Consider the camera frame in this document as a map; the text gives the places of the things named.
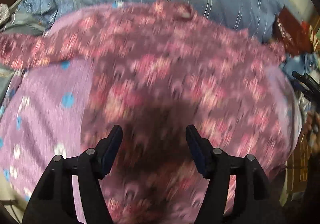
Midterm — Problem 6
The grey patterned cloth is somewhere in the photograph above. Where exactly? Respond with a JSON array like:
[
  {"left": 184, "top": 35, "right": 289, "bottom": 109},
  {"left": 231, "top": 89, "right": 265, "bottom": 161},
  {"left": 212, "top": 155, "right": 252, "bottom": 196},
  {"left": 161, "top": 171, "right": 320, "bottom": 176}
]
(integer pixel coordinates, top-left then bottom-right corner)
[{"left": 0, "top": 4, "right": 11, "bottom": 26}]

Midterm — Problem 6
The blue crumpled cloth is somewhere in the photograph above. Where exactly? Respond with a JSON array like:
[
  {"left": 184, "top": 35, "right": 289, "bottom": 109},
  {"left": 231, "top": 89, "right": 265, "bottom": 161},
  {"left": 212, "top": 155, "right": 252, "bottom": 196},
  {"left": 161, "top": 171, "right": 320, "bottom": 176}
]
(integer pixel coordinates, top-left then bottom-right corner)
[{"left": 279, "top": 53, "right": 319, "bottom": 81}]

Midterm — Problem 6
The red plastic bag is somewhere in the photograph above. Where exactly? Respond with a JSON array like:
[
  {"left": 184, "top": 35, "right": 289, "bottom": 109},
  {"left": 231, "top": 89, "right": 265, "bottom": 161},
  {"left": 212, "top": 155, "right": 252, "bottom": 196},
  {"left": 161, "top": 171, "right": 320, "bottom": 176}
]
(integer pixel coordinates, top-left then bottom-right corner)
[{"left": 273, "top": 6, "right": 313, "bottom": 56}]

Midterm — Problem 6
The purple floral bed sheet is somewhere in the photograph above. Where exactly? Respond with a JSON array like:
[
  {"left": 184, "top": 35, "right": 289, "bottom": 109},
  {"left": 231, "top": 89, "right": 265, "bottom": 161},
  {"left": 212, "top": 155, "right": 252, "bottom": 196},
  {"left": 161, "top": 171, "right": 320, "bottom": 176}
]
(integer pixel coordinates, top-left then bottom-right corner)
[{"left": 0, "top": 1, "right": 303, "bottom": 224}]

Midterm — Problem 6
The grey plaid pillow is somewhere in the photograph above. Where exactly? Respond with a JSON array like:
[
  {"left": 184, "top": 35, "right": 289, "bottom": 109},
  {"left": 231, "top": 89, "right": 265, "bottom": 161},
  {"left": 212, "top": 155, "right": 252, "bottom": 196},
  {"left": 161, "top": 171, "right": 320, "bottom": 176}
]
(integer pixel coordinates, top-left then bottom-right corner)
[{"left": 1, "top": 12, "right": 46, "bottom": 104}]

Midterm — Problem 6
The maroon floral garment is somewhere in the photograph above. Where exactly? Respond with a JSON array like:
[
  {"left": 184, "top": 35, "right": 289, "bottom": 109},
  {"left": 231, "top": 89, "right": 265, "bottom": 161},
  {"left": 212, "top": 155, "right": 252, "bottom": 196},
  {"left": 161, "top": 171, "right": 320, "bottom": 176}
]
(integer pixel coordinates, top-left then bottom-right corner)
[{"left": 0, "top": 0, "right": 293, "bottom": 224}]

